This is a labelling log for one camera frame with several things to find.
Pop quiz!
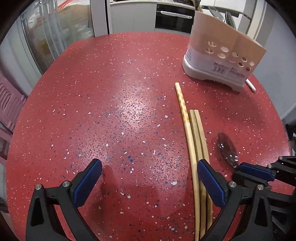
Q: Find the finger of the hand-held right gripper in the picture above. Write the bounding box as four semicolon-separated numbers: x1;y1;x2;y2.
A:
238;156;296;183
232;171;296;202

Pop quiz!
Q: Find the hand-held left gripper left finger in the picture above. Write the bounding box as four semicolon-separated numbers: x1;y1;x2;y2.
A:
26;159;102;241

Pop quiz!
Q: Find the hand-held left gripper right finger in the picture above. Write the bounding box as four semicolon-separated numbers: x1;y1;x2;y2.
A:
197;159;277;241

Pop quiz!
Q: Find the dark handled steel spoon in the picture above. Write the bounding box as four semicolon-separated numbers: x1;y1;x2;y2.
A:
217;132;239;168
209;6;224;19
225;11;237;29

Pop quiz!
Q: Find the light wooden chopstick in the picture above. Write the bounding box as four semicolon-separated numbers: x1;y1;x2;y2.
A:
175;82;201;241

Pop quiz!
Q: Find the beige cutlery holder grey base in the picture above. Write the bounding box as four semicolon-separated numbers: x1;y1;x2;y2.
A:
183;10;266;92

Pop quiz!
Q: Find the white stick behind holder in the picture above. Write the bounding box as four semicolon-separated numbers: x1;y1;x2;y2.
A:
245;79;257;92

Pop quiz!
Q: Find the glass sliding door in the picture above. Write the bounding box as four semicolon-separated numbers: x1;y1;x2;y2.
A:
21;0;95;70

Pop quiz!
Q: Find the black built-in oven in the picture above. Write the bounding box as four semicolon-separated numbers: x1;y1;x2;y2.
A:
155;3;195;32

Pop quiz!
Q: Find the grey kitchen cabinet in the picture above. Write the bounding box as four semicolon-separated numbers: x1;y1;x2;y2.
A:
110;0;158;34

